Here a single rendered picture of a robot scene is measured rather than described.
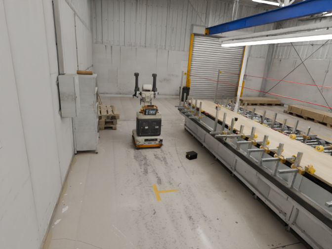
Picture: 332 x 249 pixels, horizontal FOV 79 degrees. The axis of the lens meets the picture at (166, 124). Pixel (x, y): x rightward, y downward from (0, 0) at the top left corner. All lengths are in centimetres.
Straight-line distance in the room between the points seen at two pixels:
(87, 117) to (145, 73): 675
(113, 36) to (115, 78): 193
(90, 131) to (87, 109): 45
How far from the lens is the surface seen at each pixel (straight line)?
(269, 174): 289
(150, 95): 470
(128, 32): 1054
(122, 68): 1045
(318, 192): 280
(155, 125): 454
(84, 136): 437
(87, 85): 410
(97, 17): 1054
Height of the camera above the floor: 197
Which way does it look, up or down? 18 degrees down
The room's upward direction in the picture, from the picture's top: 4 degrees clockwise
